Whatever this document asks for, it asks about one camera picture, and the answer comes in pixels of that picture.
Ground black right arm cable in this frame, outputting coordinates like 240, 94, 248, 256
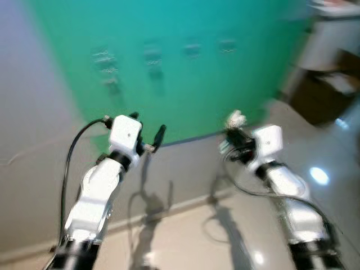
222, 143, 339, 244

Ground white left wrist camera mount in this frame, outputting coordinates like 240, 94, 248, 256
108, 115, 143, 156

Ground green wall panel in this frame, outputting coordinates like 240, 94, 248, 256
27, 0, 311, 154

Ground white cabinet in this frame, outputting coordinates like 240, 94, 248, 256
280, 0, 360, 103

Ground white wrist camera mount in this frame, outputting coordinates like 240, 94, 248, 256
108, 115, 143, 156
253, 124, 284, 164

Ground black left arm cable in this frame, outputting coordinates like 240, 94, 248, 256
58, 116, 114, 251

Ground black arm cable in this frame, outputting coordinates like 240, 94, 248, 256
222, 143, 339, 244
58, 116, 114, 251

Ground metal wall hook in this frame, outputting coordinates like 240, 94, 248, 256
219, 38, 237, 55
143, 39, 164, 80
92, 47, 120, 97

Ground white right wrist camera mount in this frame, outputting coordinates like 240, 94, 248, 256
253, 124, 284, 164

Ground open brown cardboard box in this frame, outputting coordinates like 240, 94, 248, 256
289, 49, 360, 125

